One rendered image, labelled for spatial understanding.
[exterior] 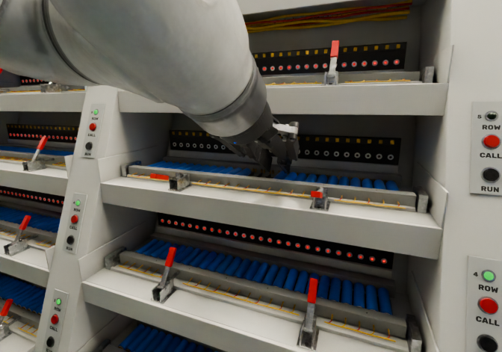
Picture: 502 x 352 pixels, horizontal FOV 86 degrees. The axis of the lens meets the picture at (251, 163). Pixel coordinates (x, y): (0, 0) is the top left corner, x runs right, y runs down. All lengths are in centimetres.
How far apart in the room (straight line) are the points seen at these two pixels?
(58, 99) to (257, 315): 66
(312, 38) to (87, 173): 61
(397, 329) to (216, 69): 45
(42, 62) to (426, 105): 46
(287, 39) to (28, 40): 59
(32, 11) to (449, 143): 47
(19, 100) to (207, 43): 79
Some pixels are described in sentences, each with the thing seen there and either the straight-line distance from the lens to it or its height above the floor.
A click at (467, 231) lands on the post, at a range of 45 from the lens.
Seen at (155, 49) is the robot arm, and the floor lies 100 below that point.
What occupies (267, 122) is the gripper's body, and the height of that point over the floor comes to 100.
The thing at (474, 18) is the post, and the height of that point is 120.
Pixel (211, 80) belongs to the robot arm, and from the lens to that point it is 21.
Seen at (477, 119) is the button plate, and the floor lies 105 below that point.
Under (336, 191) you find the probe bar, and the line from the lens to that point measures 47.
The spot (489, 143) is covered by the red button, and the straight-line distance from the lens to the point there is 46.
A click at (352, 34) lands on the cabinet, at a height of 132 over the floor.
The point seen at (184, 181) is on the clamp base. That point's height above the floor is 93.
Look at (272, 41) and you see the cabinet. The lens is 77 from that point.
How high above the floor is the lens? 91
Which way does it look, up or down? 7 degrees up
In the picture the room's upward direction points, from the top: 7 degrees clockwise
